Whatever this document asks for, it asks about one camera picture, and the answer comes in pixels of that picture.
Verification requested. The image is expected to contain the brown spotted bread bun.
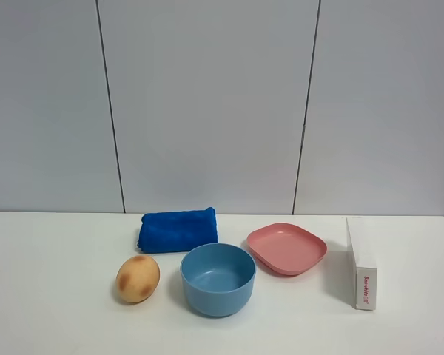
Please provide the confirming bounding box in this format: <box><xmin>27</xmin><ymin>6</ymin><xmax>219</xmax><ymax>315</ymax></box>
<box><xmin>115</xmin><ymin>255</ymin><xmax>161</xmax><ymax>303</ymax></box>

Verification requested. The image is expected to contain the blue folded towel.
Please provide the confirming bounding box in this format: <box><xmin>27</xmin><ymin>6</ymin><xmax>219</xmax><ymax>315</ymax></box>
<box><xmin>137</xmin><ymin>207</ymin><xmax>218</xmax><ymax>254</ymax></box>

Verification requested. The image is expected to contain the blue plastic bowl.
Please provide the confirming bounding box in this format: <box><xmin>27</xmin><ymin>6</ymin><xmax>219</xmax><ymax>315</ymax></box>
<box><xmin>180</xmin><ymin>243</ymin><xmax>257</xmax><ymax>318</ymax></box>

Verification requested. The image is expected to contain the white long carton box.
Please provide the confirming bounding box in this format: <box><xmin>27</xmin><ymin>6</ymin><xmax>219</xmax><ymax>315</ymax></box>
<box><xmin>346</xmin><ymin>217</ymin><xmax>378</xmax><ymax>311</ymax></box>

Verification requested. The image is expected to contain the pink square plate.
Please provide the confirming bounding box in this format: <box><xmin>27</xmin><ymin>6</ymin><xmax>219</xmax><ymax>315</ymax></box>
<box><xmin>246</xmin><ymin>223</ymin><xmax>328</xmax><ymax>277</ymax></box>

